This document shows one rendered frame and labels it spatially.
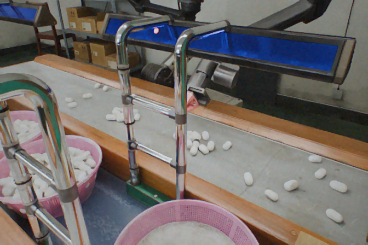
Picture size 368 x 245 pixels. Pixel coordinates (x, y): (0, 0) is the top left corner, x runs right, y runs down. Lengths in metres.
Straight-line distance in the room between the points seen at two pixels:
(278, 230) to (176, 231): 0.20
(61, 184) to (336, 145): 0.74
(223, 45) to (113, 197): 0.48
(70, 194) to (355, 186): 0.65
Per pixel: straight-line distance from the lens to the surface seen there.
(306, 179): 0.76
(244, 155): 0.79
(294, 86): 2.85
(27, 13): 1.20
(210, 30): 0.51
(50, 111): 0.31
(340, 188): 0.75
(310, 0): 0.98
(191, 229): 0.60
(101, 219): 0.72
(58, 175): 0.35
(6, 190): 0.78
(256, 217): 0.60
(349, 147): 0.90
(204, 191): 0.63
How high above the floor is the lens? 1.20
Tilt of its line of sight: 26 degrees down
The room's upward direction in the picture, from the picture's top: straight up
